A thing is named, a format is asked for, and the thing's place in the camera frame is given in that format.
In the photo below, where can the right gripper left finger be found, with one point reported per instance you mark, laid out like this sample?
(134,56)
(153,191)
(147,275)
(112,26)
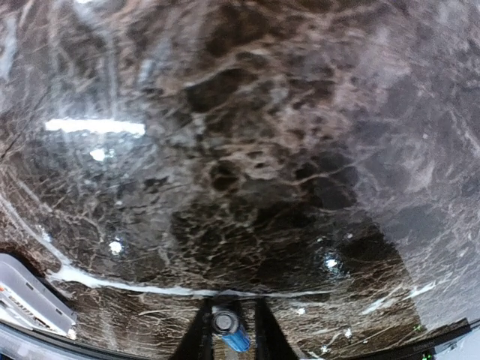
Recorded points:
(196,343)

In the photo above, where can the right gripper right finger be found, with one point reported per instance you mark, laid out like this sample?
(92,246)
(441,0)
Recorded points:
(271,343)

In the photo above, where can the blue battery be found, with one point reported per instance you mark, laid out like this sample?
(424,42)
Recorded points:
(227,325)

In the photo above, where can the white remote control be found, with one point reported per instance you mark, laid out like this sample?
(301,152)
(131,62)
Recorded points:
(27,303)

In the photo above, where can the black front rail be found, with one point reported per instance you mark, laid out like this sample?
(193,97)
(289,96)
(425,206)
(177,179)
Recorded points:
(17,344)

